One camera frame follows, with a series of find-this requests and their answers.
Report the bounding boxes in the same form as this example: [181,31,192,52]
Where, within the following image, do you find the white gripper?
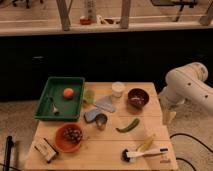
[159,97,176,125]

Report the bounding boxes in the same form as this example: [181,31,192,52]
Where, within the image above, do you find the green pepper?
[116,118,140,133]

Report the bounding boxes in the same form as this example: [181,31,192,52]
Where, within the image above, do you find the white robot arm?
[158,62,213,125]

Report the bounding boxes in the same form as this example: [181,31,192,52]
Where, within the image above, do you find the white cup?
[112,82,125,98]

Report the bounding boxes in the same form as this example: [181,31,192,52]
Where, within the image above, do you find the metal cup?
[95,114,108,131]

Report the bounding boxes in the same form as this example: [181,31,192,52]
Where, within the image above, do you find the light green cup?
[83,89,95,104]

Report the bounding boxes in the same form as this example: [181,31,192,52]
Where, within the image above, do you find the dark red bowl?
[128,88,149,109]

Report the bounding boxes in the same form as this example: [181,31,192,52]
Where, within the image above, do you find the yellow banana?
[137,135,155,152]

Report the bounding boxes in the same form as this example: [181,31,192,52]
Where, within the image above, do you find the black white dish brush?
[121,148,168,162]

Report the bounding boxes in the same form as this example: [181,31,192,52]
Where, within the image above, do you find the grey cloth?
[94,96,116,113]

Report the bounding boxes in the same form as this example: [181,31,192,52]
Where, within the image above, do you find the orange ball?
[63,88,74,99]

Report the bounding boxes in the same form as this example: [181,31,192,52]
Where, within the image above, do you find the orange bowl with nuts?
[54,123,83,153]

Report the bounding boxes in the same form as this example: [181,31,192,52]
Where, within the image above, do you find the green plastic tray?
[34,77,85,121]

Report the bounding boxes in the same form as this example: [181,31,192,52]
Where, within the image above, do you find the small metal utensil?
[49,97,59,115]

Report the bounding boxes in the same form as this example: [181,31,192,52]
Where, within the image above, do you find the red white bottle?
[80,0,97,25]

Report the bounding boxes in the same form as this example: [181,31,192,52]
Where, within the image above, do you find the small cardboard box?
[34,138,59,163]

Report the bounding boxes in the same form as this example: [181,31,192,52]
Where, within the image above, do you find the black stand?
[3,136,14,171]

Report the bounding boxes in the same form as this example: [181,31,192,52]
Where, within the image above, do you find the black cable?
[169,132,213,171]

